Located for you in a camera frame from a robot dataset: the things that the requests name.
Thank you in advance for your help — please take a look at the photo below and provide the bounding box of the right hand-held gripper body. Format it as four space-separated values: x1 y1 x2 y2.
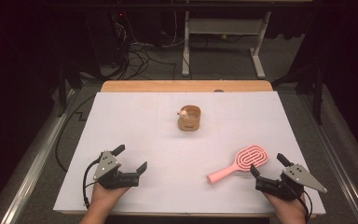
255 163 328 202

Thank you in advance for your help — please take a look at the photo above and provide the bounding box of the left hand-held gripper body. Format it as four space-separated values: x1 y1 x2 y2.
92 150 141 190

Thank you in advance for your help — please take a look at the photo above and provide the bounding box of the pink hairbrush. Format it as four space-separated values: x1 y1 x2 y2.
207 144 269 185

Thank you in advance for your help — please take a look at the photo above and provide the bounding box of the brown bag-shaped pot with bear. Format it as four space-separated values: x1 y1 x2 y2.
176 105 202 133

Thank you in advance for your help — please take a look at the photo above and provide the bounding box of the person's right hand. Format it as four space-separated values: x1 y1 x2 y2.
262 191 308 219

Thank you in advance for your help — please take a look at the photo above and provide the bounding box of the person's left hand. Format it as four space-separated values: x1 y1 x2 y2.
88 183 131 216

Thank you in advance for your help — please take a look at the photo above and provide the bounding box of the white table board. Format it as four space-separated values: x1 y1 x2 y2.
53 91 326 216

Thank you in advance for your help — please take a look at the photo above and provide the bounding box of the black stand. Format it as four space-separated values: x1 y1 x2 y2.
55 60 84 119
270 60 328 126

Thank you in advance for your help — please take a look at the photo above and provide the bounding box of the white-framed desk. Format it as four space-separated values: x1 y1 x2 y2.
173 0 312 79

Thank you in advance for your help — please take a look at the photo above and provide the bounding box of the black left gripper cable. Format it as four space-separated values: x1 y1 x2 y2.
81 157 103 209

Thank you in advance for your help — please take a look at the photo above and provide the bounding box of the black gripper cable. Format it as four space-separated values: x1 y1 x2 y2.
81 157 103 209
296 188 314 224

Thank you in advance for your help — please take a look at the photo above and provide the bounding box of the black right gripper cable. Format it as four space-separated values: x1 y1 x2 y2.
296 188 314 224

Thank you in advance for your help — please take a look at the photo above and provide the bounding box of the metal floor rail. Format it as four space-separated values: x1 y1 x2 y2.
300 92 358 224
0 88 76 224

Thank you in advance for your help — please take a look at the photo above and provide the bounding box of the black floor cable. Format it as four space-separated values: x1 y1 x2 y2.
54 92 98 174

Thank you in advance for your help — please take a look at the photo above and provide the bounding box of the tangle of floor cables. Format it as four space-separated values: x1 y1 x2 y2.
113 10 179 81

